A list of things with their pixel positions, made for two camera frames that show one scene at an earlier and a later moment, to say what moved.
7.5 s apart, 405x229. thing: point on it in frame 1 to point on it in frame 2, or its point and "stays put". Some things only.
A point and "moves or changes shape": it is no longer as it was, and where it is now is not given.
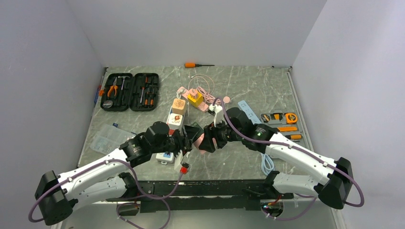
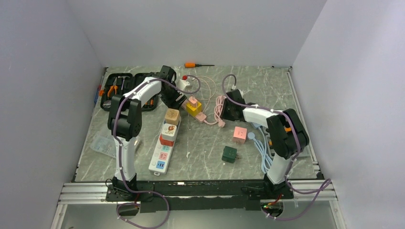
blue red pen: x=96 y=96 stays put
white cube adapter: x=175 y=121 moves or changes shape
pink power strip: x=184 y=92 to x=199 y=116
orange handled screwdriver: x=193 y=65 stays put
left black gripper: x=183 y=143 to x=173 y=104
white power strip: x=165 y=157 moves or changes shape
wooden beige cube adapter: x=178 y=106 moves or changes shape
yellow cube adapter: x=196 y=100 to x=193 y=111
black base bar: x=205 y=195 stays put
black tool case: x=123 y=92 stays put
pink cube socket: x=198 y=142 moves or changes shape
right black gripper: x=211 y=132 to x=224 y=114
